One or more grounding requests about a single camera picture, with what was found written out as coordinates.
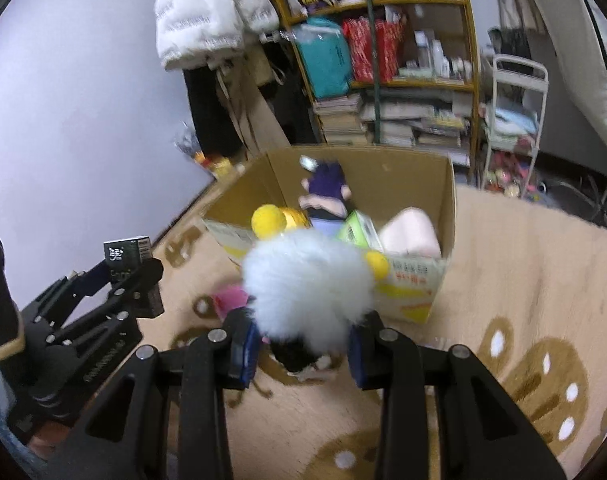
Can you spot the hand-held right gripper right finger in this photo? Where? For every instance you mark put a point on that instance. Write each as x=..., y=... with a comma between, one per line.
x=358, y=360

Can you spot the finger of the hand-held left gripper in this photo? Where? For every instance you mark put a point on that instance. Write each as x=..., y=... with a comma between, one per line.
x=91, y=275
x=146, y=295

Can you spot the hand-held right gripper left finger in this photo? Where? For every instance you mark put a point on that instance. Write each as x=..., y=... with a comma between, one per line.
x=246, y=360

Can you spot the black tissue packet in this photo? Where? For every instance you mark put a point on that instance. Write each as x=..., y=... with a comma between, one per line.
x=126, y=250

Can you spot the pink plush toy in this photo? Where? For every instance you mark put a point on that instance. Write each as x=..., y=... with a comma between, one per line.
x=228, y=300

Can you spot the printed cardboard box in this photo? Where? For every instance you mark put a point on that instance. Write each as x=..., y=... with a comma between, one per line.
x=413, y=290

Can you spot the white fluffy plush toy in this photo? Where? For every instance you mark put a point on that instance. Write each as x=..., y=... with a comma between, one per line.
x=308, y=285

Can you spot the green wet wipes packet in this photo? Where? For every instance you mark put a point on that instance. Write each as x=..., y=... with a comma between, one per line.
x=356, y=227

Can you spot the pale pink soft roll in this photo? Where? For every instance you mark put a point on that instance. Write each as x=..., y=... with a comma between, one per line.
x=411, y=232

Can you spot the white-haired plush doll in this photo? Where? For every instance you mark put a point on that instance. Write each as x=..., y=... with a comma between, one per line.
x=326, y=185

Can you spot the clear bag of toys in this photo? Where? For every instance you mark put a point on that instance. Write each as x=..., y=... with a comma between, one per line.
x=218, y=165

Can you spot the beige patterned blanket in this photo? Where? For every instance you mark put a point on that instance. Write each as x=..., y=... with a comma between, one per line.
x=508, y=270

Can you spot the black hanging pants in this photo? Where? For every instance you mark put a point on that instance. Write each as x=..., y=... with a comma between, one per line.
x=208, y=110

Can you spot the beige hanging trousers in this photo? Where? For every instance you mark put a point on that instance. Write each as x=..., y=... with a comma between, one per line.
x=261, y=125

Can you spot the colourful small toys pile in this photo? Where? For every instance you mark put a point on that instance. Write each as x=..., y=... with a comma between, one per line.
x=508, y=175

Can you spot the stack of books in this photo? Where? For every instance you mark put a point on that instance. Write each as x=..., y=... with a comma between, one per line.
x=338, y=120

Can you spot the pile of magazines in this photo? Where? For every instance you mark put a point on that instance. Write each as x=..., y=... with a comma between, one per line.
x=418, y=125

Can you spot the black tote bag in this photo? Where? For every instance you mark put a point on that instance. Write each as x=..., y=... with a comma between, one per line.
x=288, y=90

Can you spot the white puffer jacket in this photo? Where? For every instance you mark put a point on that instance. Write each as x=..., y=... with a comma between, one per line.
x=203, y=15

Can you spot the light blue folded cloth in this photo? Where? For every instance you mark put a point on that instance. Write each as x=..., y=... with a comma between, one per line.
x=508, y=117

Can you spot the teal shopping bag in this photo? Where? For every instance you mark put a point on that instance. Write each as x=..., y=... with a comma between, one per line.
x=326, y=65

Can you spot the green pole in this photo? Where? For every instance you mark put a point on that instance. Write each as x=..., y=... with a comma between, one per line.
x=376, y=60

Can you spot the red patterned bag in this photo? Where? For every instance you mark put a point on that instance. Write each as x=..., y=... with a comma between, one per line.
x=366, y=52

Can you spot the row of small bottles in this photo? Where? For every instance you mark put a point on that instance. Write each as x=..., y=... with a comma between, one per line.
x=438, y=60

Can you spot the white trolley cart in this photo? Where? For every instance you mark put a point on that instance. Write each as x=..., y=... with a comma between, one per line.
x=521, y=62

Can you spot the wooden shelf unit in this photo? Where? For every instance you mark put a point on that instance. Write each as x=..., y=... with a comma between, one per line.
x=408, y=4

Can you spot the metal folding frame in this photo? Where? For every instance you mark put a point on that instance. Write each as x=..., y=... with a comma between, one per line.
x=583, y=195

